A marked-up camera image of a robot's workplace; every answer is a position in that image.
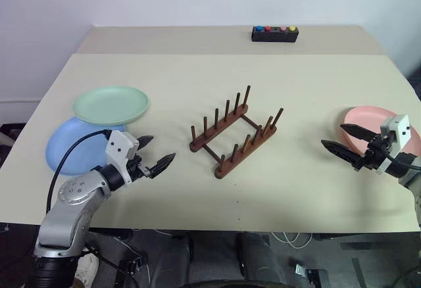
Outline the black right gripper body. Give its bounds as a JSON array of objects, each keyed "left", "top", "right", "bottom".
[{"left": 353, "top": 133, "right": 393, "bottom": 172}]

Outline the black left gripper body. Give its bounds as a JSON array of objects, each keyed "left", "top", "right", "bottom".
[{"left": 126, "top": 154, "right": 153, "bottom": 183}]

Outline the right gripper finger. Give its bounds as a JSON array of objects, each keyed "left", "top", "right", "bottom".
[
  {"left": 339, "top": 123, "right": 380, "bottom": 142},
  {"left": 320, "top": 139, "right": 366, "bottom": 171}
]

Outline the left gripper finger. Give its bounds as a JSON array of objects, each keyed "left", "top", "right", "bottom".
[
  {"left": 137, "top": 135, "right": 155, "bottom": 153},
  {"left": 147, "top": 151, "right": 176, "bottom": 180}
]

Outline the blue plate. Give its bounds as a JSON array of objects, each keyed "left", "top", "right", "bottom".
[{"left": 45, "top": 116, "right": 128, "bottom": 176}]

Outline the wooden dish rack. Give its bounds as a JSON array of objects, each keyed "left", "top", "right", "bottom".
[{"left": 189, "top": 84, "right": 284, "bottom": 180}]

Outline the pink plate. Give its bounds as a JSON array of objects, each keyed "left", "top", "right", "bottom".
[{"left": 339, "top": 105, "right": 421, "bottom": 157}]

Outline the green plate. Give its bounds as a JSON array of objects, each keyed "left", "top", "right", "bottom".
[{"left": 72, "top": 85, "right": 151, "bottom": 126}]

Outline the dark grey rounded shape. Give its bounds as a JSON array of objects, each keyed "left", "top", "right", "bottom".
[
  {"left": 235, "top": 231, "right": 292, "bottom": 288},
  {"left": 151, "top": 234, "right": 195, "bottom": 288}
]

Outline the white shoe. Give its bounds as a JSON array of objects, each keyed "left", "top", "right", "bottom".
[{"left": 73, "top": 252, "right": 100, "bottom": 286}]

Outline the black button box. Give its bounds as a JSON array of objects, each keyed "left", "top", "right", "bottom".
[{"left": 251, "top": 25, "right": 299, "bottom": 43}]

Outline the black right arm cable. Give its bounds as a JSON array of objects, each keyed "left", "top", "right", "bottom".
[{"left": 378, "top": 145, "right": 421, "bottom": 170}]

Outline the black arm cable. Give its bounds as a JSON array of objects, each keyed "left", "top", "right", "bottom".
[
  {"left": 378, "top": 145, "right": 421, "bottom": 170},
  {"left": 45, "top": 130, "right": 112, "bottom": 215}
]

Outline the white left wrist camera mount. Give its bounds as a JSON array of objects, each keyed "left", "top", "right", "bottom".
[{"left": 105, "top": 130, "right": 141, "bottom": 187}]

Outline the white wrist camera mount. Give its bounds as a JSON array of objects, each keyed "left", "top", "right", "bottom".
[
  {"left": 376, "top": 114, "right": 412, "bottom": 174},
  {"left": 105, "top": 130, "right": 141, "bottom": 187}
]

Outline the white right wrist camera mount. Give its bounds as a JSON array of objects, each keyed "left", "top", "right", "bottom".
[{"left": 376, "top": 114, "right": 412, "bottom": 174}]

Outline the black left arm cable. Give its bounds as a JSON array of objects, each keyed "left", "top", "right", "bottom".
[{"left": 45, "top": 130, "right": 112, "bottom": 215}]

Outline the white cable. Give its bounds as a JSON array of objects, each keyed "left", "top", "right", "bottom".
[{"left": 269, "top": 231, "right": 314, "bottom": 249}]

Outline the silver metal bracket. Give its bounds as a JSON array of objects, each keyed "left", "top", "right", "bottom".
[{"left": 293, "top": 262, "right": 330, "bottom": 285}]

